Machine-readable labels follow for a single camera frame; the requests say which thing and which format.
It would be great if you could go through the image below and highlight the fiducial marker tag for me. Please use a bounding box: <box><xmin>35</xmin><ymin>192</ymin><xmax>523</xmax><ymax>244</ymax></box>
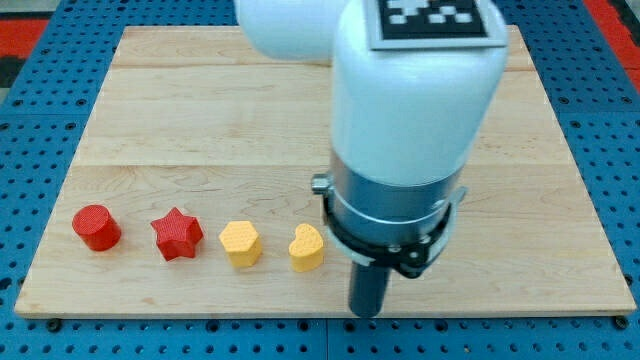
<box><xmin>363</xmin><ymin>0</ymin><xmax>508</xmax><ymax>50</ymax></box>

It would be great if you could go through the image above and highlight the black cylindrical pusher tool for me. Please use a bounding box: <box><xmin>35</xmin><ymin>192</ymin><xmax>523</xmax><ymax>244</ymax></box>
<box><xmin>348</xmin><ymin>262</ymin><xmax>391</xmax><ymax>318</ymax></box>

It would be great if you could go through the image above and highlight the red star block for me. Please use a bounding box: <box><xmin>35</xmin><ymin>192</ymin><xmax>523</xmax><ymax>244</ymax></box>
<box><xmin>150</xmin><ymin>207</ymin><xmax>204</xmax><ymax>261</ymax></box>

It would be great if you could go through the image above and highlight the red cylinder block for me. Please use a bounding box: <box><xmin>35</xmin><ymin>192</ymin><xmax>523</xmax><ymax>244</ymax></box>
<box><xmin>72</xmin><ymin>204</ymin><xmax>121</xmax><ymax>251</ymax></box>

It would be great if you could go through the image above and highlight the yellow hexagon block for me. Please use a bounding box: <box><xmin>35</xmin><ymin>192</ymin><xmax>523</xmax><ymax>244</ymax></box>
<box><xmin>219</xmin><ymin>221</ymin><xmax>262</xmax><ymax>268</ymax></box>

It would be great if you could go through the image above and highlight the wooden board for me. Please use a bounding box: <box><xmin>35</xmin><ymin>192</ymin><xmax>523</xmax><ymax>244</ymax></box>
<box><xmin>14</xmin><ymin>27</ymin><xmax>636</xmax><ymax>319</ymax></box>

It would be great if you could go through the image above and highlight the black clamp ring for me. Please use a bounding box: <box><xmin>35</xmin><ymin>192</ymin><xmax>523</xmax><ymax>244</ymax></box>
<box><xmin>310</xmin><ymin>172</ymin><xmax>468</xmax><ymax>280</ymax></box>

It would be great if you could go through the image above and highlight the yellow heart block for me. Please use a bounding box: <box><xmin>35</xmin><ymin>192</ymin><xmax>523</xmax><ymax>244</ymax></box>
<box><xmin>288</xmin><ymin>223</ymin><xmax>324</xmax><ymax>272</ymax></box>

